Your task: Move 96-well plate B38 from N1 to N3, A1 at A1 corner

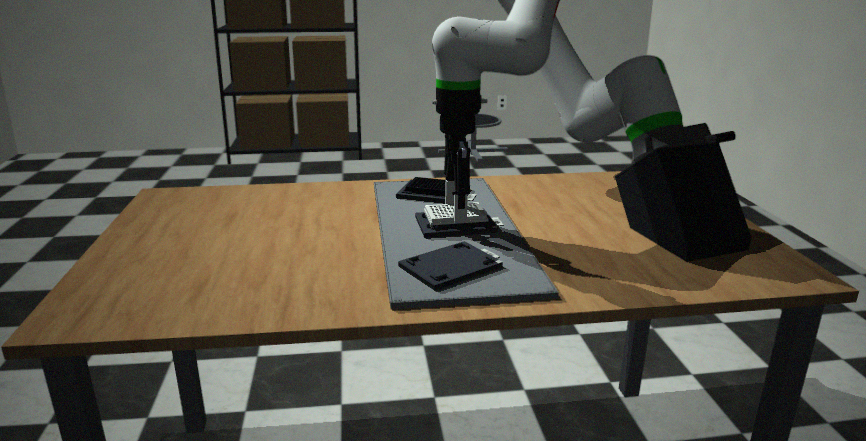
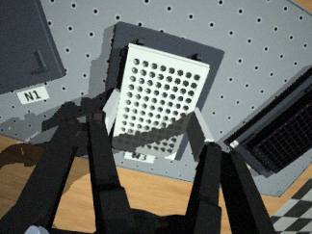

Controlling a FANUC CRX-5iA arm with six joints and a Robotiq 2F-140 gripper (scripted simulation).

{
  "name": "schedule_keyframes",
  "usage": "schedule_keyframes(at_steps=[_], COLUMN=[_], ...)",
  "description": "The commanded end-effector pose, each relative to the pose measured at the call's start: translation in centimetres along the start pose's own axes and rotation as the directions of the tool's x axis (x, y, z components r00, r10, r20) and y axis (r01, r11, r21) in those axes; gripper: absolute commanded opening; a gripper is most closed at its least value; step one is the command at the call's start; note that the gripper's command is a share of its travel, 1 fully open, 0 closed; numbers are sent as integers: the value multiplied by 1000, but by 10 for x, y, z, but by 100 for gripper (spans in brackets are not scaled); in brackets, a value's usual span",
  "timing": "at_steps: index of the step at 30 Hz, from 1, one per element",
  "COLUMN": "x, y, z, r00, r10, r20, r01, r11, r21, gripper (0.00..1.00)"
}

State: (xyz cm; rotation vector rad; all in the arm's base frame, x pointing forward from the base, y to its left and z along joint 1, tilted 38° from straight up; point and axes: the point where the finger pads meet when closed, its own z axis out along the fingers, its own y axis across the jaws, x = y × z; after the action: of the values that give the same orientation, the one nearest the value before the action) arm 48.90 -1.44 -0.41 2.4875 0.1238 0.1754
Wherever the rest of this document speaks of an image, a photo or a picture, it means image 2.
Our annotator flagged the white well plate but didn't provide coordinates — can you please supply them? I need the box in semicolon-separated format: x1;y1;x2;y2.
112;43;210;160

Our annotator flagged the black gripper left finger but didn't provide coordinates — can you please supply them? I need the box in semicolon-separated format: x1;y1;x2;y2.
0;89;139;234

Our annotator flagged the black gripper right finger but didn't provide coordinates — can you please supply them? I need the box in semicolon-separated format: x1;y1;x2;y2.
185;107;276;234

